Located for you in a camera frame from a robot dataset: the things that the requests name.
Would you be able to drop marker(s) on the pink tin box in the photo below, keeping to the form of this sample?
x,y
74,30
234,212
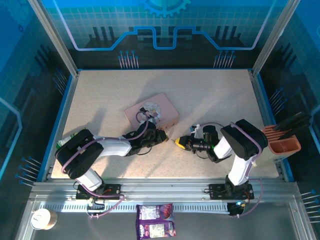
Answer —
x,y
150,105

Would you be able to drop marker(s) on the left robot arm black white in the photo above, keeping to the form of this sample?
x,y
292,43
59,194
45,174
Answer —
x,y
82,155

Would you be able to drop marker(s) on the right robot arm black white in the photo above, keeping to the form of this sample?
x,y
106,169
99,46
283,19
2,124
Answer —
x,y
245,140

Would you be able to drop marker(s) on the purple snack packet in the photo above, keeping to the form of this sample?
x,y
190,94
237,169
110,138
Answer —
x,y
155,222

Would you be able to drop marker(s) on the green white snack packet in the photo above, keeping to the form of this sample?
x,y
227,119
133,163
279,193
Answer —
x,y
63,142

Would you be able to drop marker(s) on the orange knife block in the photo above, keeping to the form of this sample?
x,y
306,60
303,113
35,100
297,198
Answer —
x,y
287,147

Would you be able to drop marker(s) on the white paper cup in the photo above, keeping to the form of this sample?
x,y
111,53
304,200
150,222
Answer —
x,y
42,219

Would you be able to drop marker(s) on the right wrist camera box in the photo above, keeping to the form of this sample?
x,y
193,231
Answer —
x,y
195,130

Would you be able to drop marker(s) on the aluminium frame rail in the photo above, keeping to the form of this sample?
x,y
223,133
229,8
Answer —
x,y
165,187

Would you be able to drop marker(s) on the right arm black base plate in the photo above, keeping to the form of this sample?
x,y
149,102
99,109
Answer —
x,y
216,192

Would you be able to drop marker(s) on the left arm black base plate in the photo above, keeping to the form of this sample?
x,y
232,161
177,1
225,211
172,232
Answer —
x,y
113,191

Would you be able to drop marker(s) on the aluminium frame post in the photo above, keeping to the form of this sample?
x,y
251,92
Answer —
x,y
53,37
275,37

